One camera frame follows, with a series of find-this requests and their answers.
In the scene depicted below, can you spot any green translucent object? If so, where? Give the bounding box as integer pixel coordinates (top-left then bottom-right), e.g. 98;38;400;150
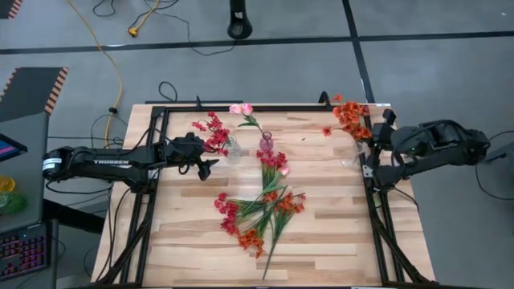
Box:
0;191;28;215

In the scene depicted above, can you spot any long yellow cable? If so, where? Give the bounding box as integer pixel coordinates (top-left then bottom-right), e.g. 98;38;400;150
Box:
66;0;124;148

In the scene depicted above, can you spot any large black orange-striped mat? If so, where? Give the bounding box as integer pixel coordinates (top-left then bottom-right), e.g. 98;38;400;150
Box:
0;67;70;124

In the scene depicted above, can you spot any black looped cable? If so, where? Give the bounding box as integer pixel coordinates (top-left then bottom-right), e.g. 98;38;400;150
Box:
158;81;178;103

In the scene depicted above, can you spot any pink artificial tulip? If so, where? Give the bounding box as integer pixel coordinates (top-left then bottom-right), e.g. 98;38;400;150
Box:
240;103;267;137
228;103;266;137
260;165;291;197

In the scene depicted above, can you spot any pink ribbed glass vase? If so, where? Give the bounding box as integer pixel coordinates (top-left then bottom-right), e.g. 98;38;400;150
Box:
259;131;275;153

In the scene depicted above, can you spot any grey stand foot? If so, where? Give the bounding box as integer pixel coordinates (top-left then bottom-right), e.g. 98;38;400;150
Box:
487;142;514;164

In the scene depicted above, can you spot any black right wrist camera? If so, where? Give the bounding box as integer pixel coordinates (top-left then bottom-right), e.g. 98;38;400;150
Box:
381;108;398;126

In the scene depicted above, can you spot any yellow cable with plug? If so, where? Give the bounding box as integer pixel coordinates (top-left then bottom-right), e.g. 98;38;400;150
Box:
127;0;161;38

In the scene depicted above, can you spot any black desk base bar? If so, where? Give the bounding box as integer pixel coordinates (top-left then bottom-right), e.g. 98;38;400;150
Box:
42;198;106;234

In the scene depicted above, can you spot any small black orange-striped mat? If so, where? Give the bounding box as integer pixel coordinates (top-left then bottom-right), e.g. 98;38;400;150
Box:
0;0;24;20

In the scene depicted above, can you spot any black aluminium table frame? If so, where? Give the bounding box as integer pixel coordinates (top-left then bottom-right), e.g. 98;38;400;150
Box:
94;104;434;288

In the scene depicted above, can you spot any black round stand base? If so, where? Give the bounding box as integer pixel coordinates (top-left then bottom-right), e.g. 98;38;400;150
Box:
226;0;254;40

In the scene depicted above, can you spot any red artificial flower bunch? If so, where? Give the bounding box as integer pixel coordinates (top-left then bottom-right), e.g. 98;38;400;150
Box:
191;111;232;157
255;149;290;197
214;192;278;237

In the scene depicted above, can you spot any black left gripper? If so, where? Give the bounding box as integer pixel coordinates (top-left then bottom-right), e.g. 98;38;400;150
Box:
163;132;220;182

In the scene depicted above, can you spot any large black cable loop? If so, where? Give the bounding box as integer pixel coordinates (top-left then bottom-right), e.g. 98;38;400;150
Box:
475;130;514;201

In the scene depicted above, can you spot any backlit computer keyboard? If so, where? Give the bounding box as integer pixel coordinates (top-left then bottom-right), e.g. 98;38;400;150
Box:
0;234;47;280

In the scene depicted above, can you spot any black floor cable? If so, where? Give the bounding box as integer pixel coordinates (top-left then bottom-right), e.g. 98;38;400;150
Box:
92;0;236;56

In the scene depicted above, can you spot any dark tablet screen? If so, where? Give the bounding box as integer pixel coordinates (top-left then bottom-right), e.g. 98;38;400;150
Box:
0;132;29;162

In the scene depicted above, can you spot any round clear ribbed vase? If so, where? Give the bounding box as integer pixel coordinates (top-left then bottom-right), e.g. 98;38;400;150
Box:
224;135;243;161

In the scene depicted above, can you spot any grey side desk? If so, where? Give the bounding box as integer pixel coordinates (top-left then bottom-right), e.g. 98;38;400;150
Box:
0;112;51;234

